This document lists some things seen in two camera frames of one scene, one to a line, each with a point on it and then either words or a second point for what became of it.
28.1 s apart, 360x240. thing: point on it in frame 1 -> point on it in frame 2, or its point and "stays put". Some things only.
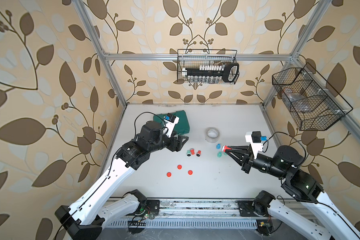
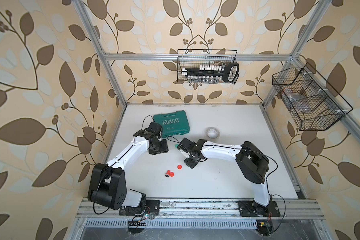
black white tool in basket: [228, 71] stays put
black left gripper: [177, 145] -> [164, 148]
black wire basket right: [313, 103] stays put
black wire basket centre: [194, 58] stays put
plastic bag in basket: [300, 103] stays put
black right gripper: [247, 159] -> [189, 164]
